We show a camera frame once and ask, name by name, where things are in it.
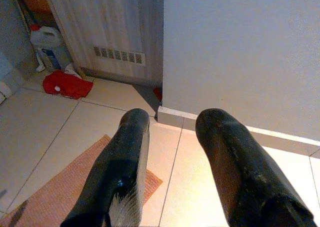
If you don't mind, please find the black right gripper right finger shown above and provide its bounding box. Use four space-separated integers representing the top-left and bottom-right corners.
195 108 318 227

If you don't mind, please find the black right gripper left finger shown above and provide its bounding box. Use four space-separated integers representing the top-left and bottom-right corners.
59 108 151 227

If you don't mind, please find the white skirting board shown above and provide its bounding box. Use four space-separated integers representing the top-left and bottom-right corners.
157 105 320 159

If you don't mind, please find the orange woven floor mat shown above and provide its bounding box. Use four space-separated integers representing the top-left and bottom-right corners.
0 134 163 227

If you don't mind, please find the small red object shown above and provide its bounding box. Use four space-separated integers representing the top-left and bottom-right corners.
152 86 163 102

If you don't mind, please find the red cloth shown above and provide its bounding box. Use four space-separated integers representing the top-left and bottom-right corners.
42 70 94 100

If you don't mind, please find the white crumpled cloth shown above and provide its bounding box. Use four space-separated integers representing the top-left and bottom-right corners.
63 63 82 79

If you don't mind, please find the white vent grille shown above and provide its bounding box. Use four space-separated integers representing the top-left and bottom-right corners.
92 45 147 67

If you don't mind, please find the blue and white carton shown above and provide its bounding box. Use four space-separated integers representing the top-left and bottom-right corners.
39 46 62 72

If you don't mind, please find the light wooden door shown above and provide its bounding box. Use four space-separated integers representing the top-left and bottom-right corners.
41 0 165 88

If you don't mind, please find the white plastic jug red cap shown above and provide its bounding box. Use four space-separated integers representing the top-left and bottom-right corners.
29 24 63 48

